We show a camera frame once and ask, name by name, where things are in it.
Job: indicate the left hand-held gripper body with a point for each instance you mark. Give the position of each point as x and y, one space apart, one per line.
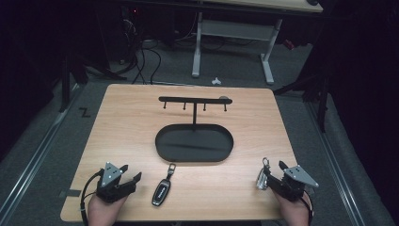
109 177

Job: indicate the metal floor rail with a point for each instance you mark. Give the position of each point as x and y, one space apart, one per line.
337 163
34 163

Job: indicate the black key rack with tray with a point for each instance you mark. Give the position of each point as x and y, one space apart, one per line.
194 144

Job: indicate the small red object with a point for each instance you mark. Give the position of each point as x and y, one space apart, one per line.
289 44

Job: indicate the person's left hand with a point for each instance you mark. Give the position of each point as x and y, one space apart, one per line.
102 213

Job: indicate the person's right hand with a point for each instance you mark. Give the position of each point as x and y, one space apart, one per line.
295 212

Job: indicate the small white floor object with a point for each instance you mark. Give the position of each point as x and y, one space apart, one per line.
216 82

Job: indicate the white-legged desk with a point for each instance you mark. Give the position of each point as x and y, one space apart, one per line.
235 29

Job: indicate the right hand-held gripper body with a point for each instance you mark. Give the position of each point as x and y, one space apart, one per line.
298 179

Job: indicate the black metal stand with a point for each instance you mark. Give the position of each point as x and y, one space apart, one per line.
322 106
65 84

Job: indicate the black car key fob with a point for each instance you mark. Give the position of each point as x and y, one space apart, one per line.
160 192

